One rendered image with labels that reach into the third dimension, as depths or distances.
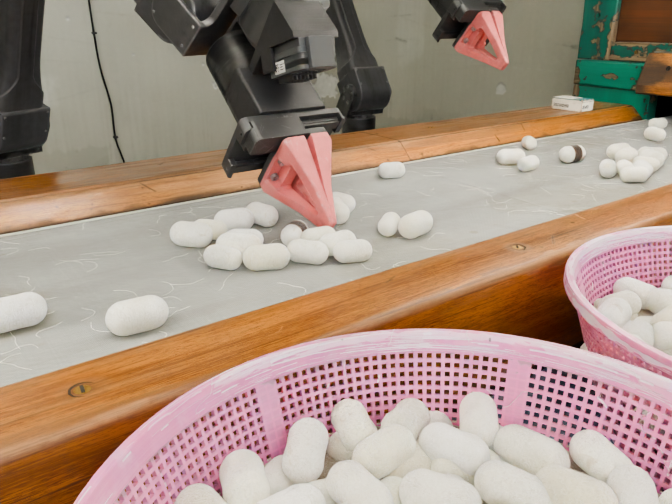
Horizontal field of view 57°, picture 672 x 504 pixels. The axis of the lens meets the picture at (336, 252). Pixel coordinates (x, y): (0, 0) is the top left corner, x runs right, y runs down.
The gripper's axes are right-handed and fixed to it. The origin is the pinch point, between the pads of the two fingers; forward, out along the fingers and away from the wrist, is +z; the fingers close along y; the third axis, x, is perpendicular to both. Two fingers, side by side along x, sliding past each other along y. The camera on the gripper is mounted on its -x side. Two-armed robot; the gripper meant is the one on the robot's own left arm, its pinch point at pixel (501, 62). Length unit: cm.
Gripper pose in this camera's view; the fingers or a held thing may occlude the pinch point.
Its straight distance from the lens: 93.7
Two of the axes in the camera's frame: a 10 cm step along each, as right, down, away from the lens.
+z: 4.6, 8.2, -3.5
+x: -3.9, 5.4, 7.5
